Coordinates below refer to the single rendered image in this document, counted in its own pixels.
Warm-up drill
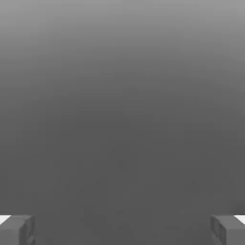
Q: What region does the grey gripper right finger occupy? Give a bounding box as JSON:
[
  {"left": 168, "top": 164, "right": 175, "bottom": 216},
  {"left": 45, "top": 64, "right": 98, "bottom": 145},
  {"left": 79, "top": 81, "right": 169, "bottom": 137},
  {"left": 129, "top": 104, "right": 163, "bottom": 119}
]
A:
[{"left": 210, "top": 214, "right": 245, "bottom": 245}]

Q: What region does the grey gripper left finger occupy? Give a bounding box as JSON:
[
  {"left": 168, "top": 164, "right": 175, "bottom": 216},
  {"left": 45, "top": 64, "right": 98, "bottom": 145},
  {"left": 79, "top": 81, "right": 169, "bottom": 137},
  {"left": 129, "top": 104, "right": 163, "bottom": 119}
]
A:
[{"left": 0, "top": 214, "right": 36, "bottom": 245}]

